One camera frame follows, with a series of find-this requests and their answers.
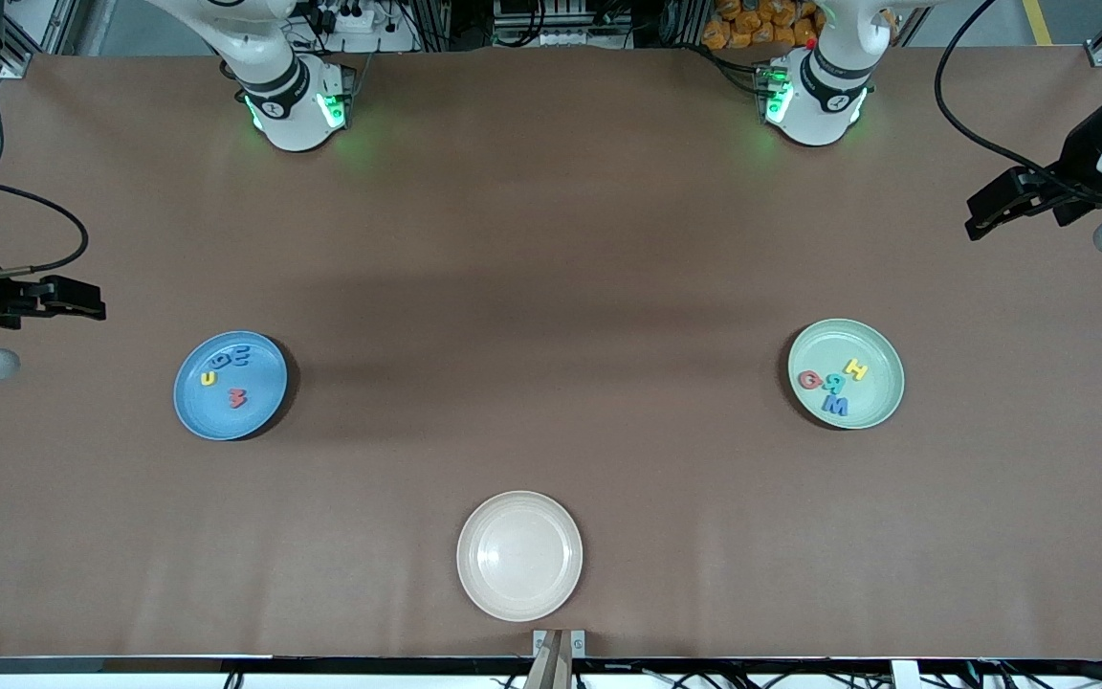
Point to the blue foam letter E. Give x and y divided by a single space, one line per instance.
243 357

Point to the pile of orange objects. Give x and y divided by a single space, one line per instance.
742 29

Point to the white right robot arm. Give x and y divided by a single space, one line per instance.
288 124

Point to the grey equipment rack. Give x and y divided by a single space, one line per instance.
561 19

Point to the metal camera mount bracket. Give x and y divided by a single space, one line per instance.
559 665

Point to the red foam letter m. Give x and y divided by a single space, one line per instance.
238 398

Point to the small blue round foam letter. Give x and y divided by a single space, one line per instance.
217 362

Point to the brown table cover sheet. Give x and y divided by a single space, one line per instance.
551 450

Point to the light green round plate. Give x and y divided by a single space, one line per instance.
857 335

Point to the blue round plate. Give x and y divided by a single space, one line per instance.
226 421

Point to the blue foam letter W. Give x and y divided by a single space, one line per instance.
835 407

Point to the white power strip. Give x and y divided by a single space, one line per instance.
350 17

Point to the yellow foam letter u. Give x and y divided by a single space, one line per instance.
206 380

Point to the red foam letter Q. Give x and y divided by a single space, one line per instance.
803 380

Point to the teal foam letter R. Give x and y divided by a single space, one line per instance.
835 381

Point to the yellow foam letter H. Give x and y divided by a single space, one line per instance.
856 369

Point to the beige round plate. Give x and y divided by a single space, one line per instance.
519 555

